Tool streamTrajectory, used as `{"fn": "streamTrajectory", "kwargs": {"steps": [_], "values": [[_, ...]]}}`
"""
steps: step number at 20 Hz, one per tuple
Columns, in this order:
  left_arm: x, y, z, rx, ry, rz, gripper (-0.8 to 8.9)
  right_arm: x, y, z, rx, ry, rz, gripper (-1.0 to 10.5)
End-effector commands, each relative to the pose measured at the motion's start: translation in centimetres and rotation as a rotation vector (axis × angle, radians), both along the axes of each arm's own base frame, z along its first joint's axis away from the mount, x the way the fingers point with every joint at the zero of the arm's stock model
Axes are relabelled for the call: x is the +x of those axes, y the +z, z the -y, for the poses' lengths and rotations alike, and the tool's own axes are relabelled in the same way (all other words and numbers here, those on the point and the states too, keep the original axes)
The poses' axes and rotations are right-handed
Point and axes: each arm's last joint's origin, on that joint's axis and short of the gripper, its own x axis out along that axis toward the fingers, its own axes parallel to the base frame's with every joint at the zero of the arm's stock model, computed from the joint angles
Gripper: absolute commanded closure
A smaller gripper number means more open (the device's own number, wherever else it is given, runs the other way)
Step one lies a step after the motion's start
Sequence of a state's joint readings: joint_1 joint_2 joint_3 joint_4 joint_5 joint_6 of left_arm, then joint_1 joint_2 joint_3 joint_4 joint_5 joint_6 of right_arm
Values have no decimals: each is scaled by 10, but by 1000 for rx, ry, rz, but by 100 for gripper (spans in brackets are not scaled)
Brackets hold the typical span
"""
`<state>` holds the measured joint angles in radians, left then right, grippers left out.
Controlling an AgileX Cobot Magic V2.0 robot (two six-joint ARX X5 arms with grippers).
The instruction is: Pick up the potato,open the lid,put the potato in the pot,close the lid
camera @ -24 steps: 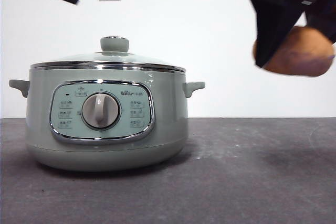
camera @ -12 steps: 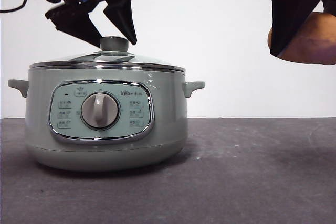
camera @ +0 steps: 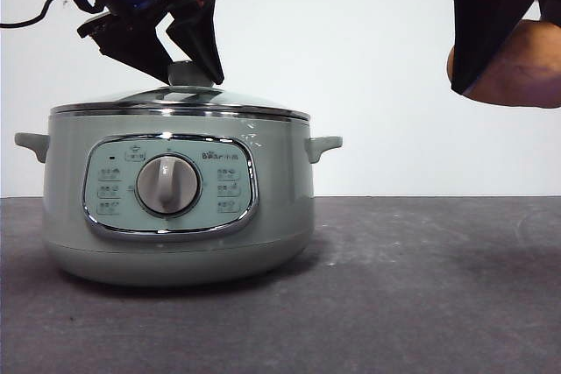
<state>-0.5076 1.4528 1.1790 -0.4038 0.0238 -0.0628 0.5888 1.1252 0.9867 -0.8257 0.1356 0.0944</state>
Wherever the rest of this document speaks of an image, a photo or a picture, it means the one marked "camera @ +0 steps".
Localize brown potato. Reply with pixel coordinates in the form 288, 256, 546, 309
445, 18, 561, 109

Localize glass lid with green knob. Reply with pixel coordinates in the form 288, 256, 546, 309
49, 60, 310, 122

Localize pale green electric cooking pot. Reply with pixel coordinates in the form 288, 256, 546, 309
14, 104, 344, 290

